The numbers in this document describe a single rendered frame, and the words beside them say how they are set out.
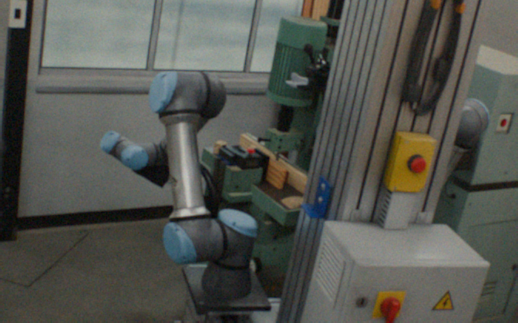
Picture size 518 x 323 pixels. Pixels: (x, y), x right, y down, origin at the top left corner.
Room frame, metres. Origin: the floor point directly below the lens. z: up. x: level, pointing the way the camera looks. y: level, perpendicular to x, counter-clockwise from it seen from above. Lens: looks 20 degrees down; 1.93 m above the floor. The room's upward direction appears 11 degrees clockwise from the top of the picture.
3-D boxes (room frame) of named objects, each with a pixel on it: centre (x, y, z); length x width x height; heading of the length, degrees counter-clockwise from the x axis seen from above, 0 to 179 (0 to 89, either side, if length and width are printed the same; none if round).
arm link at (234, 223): (1.90, 0.04, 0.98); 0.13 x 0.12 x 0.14; 126
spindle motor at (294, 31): (2.69, -0.06, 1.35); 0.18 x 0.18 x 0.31
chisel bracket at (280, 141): (2.70, -0.08, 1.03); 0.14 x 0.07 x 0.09; 127
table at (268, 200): (2.61, 0.01, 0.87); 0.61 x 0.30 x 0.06; 37
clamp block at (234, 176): (2.56, 0.08, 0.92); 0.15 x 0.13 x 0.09; 37
